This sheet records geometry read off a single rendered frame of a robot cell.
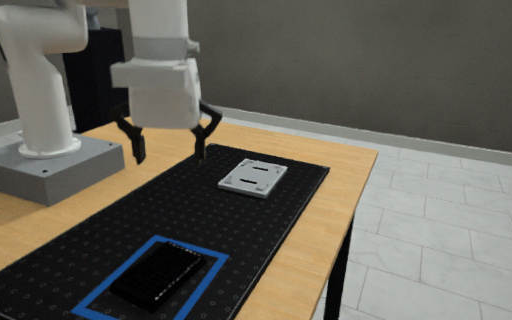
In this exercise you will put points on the blue rectangular tape outline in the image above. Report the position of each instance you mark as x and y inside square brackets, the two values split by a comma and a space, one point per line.
[93, 315]

